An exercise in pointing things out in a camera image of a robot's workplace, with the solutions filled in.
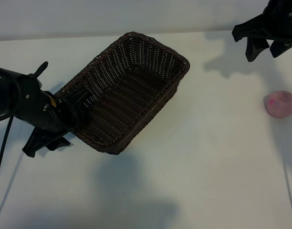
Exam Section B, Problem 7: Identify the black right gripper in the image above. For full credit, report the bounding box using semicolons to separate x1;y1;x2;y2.
231;7;292;63

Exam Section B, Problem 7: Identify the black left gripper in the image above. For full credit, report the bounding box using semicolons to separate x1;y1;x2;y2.
21;91;93;158

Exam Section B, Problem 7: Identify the pink peach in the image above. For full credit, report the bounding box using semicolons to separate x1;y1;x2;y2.
263;90;292;119

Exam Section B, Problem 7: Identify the dark brown wicker basket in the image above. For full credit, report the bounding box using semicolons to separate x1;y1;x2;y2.
54;31;191;156

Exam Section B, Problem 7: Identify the black flat ribbon cable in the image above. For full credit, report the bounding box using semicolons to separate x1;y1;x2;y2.
47;94;80;132

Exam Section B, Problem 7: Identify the black braided cable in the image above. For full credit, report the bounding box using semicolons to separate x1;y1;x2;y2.
0;61;49;199

